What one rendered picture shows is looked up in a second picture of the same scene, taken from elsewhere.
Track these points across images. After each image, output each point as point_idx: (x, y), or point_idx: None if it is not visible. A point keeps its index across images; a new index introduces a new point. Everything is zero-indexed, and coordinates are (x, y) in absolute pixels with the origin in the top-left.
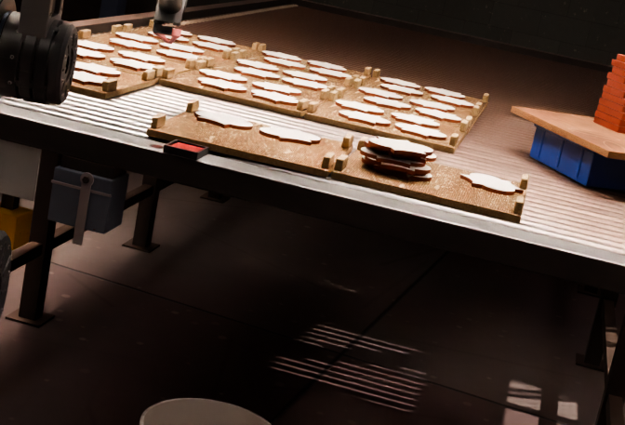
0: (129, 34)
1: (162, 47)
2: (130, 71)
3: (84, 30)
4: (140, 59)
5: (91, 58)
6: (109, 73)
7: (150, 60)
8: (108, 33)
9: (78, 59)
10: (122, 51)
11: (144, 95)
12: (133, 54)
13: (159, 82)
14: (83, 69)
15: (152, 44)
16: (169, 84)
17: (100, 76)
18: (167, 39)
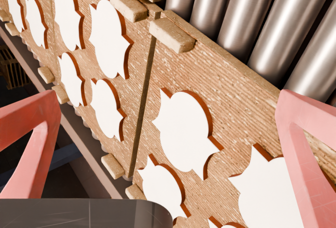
0: (14, 17)
1: None
2: (139, 54)
3: (43, 77)
4: (79, 23)
5: (118, 102)
6: (204, 121)
7: (75, 8)
8: (23, 38)
9: (130, 122)
10: (67, 44)
11: (278, 52)
12: (67, 30)
13: (158, 0)
14: (204, 163)
15: None
16: None
17: (255, 161)
18: (290, 131)
